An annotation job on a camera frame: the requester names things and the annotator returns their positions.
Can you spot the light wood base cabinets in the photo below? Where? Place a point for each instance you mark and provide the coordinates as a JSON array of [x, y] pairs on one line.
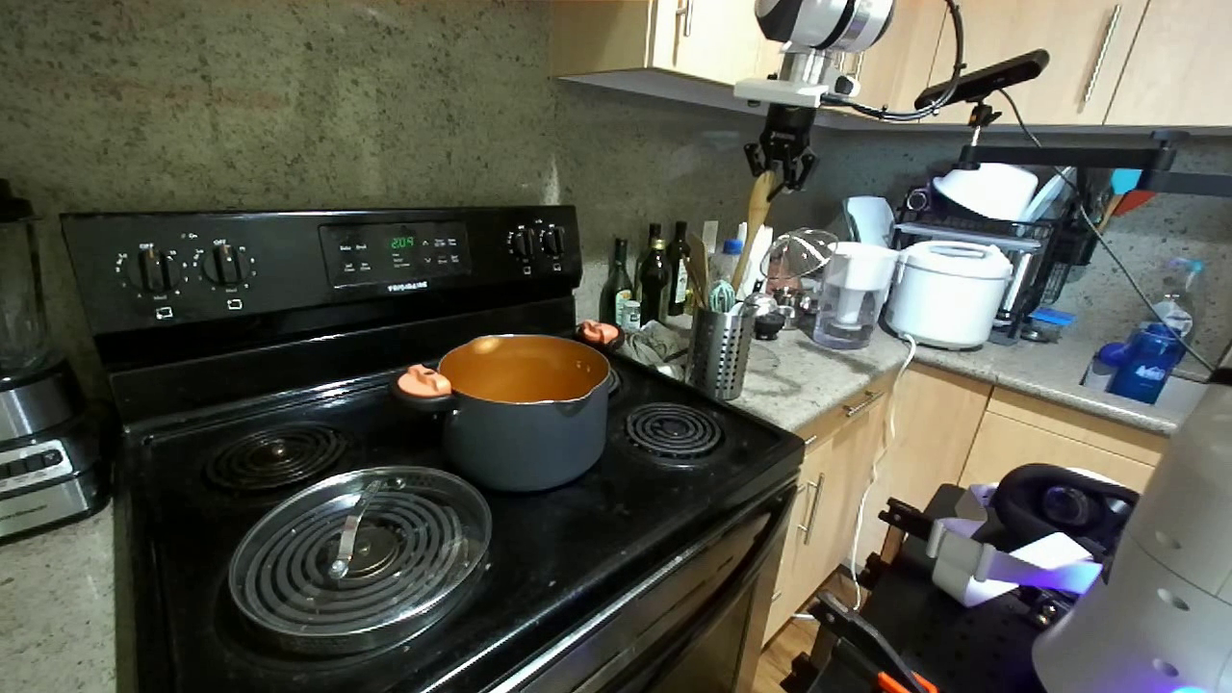
[[936, 437]]

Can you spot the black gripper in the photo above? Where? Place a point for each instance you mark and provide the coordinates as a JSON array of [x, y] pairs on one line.
[[789, 131]]

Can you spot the black stereo camera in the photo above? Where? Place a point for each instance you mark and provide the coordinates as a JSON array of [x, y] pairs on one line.
[[982, 77]]

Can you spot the perforated metal utensil holder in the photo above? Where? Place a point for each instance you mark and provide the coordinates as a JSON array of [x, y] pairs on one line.
[[723, 360]]

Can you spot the clear water bottle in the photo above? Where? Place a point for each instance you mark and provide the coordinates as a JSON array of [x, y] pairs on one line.
[[1178, 300]]

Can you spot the black camera stand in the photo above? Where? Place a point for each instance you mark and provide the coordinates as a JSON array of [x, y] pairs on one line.
[[982, 127]]

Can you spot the white plate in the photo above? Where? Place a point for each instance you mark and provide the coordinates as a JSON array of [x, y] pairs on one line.
[[986, 194]]

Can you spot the black electric stove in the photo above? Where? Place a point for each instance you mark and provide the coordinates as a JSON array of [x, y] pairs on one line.
[[619, 514]]

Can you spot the black dish rack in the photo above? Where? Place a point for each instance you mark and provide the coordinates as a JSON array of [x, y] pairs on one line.
[[1043, 271]]

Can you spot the light wood wall cabinets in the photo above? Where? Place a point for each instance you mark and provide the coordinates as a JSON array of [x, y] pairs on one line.
[[1025, 63]]

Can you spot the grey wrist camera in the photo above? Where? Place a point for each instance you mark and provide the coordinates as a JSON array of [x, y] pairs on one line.
[[794, 93]]

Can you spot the grey pot copper interior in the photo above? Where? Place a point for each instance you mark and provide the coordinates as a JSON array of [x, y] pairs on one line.
[[525, 444]]

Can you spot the clear glass jar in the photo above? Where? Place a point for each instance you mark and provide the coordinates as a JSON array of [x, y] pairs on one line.
[[801, 263]]

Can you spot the black under-cabinet rail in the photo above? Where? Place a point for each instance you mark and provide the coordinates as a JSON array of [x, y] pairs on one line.
[[1090, 144]]

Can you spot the round glass pot lid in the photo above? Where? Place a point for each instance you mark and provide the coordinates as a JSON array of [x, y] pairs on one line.
[[361, 552]]

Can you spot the black robot cart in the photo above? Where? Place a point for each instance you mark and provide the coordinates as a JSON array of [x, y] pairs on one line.
[[974, 639]]

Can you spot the white box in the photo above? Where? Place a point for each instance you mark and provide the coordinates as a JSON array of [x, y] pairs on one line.
[[1004, 565]]

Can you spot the clear water filter pitcher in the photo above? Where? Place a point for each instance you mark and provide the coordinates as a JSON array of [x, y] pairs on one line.
[[848, 300]]

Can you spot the black headset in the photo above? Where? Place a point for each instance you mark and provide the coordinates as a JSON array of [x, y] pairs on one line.
[[1059, 502]]

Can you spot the white cup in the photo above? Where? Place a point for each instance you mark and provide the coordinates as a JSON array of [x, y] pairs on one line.
[[873, 217]]

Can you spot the white rice cooker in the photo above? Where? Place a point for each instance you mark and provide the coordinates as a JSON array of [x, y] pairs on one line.
[[947, 293]]

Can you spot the wooden spoon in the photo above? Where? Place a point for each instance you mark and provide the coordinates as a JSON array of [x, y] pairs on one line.
[[752, 234]]

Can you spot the white printed kitchen towel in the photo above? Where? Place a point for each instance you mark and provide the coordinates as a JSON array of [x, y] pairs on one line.
[[655, 344]]

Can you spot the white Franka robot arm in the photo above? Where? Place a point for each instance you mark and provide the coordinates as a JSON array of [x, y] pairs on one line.
[[823, 23]]

